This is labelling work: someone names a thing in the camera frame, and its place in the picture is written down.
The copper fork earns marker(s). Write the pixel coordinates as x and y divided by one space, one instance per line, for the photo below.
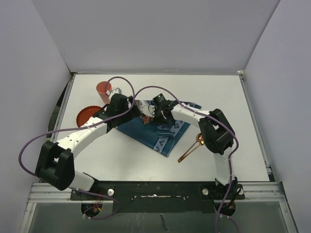
189 151

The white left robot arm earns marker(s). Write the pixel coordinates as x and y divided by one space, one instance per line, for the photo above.
56 159

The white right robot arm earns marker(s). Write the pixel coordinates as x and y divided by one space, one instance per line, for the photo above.
215 129

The pink plastic cup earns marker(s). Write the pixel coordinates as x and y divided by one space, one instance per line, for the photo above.
104 89

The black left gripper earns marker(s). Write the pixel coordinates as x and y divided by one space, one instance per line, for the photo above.
133 114

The blue patterned placemat cloth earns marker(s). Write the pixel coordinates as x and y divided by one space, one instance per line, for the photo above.
150 130

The red round plate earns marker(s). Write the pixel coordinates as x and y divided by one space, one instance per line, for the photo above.
85 114

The copper spoon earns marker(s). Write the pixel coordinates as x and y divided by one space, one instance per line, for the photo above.
198 142

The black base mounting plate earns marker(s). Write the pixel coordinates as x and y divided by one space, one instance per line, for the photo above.
165 197

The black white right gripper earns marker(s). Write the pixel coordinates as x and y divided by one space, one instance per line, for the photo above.
154 115

